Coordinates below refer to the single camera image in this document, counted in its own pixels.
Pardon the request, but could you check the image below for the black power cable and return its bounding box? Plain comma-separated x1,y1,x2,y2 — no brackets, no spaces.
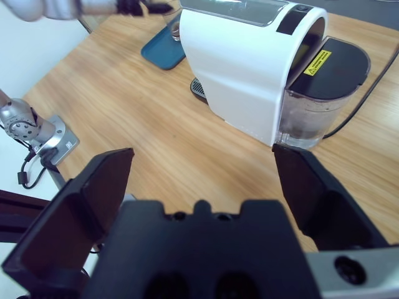
324,46,399,138

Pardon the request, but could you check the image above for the metal drip tray grille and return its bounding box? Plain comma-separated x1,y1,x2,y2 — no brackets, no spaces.
190,77,209,105

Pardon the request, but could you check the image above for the clear water tank black lid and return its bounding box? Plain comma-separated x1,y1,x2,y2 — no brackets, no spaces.
276,36,372,151

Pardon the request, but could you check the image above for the black arm base cable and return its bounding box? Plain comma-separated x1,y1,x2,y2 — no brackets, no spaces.
17,146,55,189

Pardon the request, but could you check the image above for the blue plastic tray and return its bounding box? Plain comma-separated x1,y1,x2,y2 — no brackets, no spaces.
140,23,187,71

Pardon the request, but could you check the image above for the clear drinking glass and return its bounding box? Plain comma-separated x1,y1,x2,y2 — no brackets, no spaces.
161,2,183,43

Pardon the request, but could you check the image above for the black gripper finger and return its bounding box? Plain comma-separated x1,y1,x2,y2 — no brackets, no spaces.
1,147,135,283
272,143,391,252

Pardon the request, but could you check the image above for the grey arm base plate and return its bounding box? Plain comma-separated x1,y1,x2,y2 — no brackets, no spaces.
31,115,80,166

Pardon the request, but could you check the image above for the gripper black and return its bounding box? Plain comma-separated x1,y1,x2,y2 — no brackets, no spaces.
115,0,175,17

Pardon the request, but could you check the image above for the silver coffee machine lever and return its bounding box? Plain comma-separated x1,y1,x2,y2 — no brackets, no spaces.
180,0,290,27

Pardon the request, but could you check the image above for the white capsule coffee machine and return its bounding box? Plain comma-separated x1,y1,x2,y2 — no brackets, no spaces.
179,0,330,147

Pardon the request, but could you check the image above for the dark metal frame beam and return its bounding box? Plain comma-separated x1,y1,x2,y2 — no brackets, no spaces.
0,189,52,245

